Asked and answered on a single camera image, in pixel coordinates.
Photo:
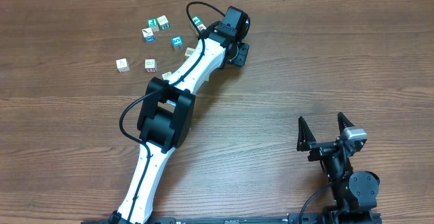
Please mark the wooden block dark green side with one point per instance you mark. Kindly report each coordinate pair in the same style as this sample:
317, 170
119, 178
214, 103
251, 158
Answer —
163, 23

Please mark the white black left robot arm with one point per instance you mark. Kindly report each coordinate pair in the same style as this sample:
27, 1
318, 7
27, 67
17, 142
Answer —
167, 110

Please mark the green number four block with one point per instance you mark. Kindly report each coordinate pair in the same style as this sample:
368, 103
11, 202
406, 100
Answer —
196, 21

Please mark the wooden block far left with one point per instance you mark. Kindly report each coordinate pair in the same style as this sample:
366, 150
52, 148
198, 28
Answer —
122, 65

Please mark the wooden block blue side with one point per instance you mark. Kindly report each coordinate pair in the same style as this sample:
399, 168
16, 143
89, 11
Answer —
148, 35

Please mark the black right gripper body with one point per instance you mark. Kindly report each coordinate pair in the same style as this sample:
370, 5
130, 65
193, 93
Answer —
321, 151

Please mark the wooden block beside four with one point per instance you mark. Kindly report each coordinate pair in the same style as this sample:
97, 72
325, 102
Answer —
201, 27

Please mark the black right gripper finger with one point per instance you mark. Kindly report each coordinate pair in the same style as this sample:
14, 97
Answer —
345, 126
305, 136

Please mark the wooden block red side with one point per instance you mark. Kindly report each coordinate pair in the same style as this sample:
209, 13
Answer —
150, 65

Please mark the wooden block yellow pattern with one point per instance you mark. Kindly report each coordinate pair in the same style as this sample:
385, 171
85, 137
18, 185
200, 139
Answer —
188, 52

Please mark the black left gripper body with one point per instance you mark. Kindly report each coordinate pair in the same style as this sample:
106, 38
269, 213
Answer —
240, 55

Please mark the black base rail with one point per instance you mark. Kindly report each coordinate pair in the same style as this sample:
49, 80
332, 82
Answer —
289, 219

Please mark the blue number five block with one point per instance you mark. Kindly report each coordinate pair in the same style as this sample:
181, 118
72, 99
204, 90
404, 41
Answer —
177, 42

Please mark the green letter block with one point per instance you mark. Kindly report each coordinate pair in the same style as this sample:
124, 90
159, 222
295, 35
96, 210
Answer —
153, 24

